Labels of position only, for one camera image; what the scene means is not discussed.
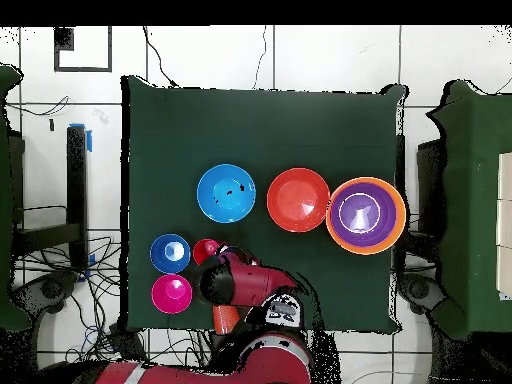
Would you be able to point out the red cup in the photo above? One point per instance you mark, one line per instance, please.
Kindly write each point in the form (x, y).
(202, 252)

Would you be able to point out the light blue bowl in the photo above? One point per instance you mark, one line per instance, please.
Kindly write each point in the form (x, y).
(226, 194)

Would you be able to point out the orange cup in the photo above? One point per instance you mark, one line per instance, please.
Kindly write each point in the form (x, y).
(224, 320)

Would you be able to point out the small dark blue bowl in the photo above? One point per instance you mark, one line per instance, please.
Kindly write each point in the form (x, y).
(160, 256)

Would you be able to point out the red-orange bowl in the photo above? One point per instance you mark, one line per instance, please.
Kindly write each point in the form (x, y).
(298, 200)

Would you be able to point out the purple bowl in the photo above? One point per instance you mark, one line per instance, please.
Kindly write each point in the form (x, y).
(352, 232)

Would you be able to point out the large orange bowl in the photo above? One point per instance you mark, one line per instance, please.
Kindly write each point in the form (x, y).
(400, 224)

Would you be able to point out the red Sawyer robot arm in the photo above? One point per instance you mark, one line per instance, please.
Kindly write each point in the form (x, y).
(248, 288)

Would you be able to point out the small pink bowl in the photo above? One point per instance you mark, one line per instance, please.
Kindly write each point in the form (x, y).
(164, 300)

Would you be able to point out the dark green table cloth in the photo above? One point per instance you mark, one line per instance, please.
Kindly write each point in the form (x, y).
(260, 132)

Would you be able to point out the black power adapter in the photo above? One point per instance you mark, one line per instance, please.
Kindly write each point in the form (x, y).
(128, 344)

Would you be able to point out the green cloth neighbouring table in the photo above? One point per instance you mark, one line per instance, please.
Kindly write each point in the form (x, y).
(472, 200)
(6, 200)

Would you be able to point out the white box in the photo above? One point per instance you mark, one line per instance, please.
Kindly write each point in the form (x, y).
(505, 176)
(505, 272)
(505, 223)

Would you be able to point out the black stand post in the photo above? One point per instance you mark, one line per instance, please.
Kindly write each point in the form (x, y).
(76, 180)

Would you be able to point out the black square floor frame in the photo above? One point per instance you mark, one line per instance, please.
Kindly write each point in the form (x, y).
(64, 40)

